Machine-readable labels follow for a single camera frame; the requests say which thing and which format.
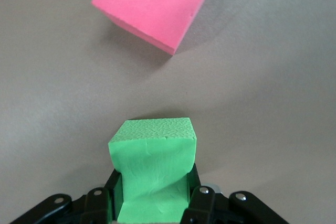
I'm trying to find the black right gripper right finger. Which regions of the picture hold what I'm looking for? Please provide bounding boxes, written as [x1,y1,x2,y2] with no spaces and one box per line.
[181,164,216,224]

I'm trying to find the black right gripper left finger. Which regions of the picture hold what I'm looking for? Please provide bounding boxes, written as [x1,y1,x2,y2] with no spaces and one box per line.
[81,168,123,224]

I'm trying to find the green foam cube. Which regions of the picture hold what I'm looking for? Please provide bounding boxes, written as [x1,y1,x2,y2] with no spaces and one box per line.
[107,117,197,223]

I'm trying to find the red foam cube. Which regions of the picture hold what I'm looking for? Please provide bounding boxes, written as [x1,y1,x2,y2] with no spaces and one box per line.
[91,0,220,56]

